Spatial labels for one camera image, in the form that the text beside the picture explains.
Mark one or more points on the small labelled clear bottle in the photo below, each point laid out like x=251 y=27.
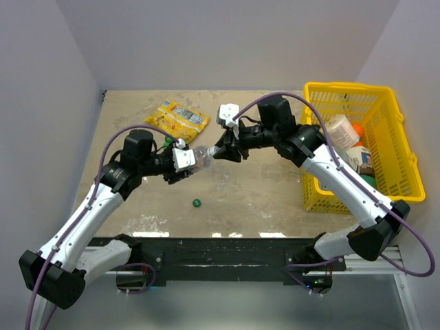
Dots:
x=203 y=160

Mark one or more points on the green can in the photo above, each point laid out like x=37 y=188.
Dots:
x=369 y=180

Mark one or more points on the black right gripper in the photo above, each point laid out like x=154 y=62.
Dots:
x=236 y=147

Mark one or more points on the small white bottle cap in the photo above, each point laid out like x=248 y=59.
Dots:
x=212 y=151

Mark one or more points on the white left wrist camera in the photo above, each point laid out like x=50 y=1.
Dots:
x=183 y=157

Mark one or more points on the yellow plastic basket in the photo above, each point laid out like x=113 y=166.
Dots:
x=376 y=110

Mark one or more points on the green plastic bottle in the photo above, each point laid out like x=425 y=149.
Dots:
x=169 y=141

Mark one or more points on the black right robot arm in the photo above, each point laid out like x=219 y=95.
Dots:
x=379 y=219

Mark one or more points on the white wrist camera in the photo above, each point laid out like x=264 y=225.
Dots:
x=183 y=157
x=225 y=117

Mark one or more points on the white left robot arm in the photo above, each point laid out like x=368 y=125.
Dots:
x=59 y=272

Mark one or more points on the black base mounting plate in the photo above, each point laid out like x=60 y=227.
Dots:
x=223 y=260

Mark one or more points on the orange white carton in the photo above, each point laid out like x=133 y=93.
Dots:
x=361 y=160

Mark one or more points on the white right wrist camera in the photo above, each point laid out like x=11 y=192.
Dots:
x=225 y=117

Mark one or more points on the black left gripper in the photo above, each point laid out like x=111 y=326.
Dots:
x=174 y=176

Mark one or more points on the orange ball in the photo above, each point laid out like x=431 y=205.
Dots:
x=358 y=129

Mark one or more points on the green bottle cap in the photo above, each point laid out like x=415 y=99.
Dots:
x=196 y=203

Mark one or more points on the yellow snack bag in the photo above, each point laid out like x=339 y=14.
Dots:
x=178 y=120

